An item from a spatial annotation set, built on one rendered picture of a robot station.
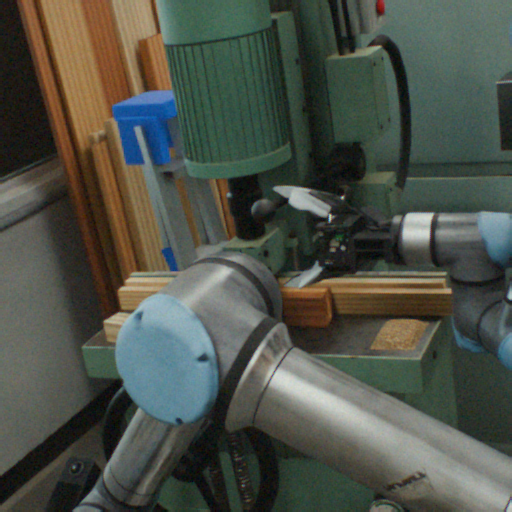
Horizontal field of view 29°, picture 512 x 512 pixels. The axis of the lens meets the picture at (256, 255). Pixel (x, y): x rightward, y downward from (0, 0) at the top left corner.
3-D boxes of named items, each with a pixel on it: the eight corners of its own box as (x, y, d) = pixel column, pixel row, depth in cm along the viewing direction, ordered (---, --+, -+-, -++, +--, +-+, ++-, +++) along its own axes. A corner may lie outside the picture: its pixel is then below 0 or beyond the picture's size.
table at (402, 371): (56, 404, 166) (48, 372, 164) (143, 327, 192) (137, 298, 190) (410, 427, 142) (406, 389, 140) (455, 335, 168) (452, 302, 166)
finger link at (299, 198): (270, 180, 141) (323, 216, 140) (285, 170, 147) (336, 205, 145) (260, 197, 143) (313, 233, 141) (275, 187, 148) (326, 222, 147)
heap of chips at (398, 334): (369, 349, 154) (367, 338, 153) (386, 322, 162) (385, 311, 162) (413, 350, 151) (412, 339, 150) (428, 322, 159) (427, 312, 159)
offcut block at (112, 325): (107, 341, 173) (102, 321, 172) (123, 331, 176) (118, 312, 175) (125, 344, 170) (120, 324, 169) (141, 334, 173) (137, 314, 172)
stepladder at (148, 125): (220, 525, 275) (97, 110, 242) (263, 475, 295) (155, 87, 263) (270, 530, 266) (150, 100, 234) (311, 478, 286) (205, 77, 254)
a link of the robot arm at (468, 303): (477, 370, 134) (472, 294, 130) (445, 339, 144) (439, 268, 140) (532, 358, 135) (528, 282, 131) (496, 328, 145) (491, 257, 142)
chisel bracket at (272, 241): (229, 293, 170) (221, 247, 168) (259, 263, 182) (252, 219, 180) (268, 294, 167) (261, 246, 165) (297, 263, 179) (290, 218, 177)
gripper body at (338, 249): (309, 224, 139) (393, 223, 134) (329, 208, 147) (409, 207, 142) (315, 276, 141) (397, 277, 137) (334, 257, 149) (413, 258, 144)
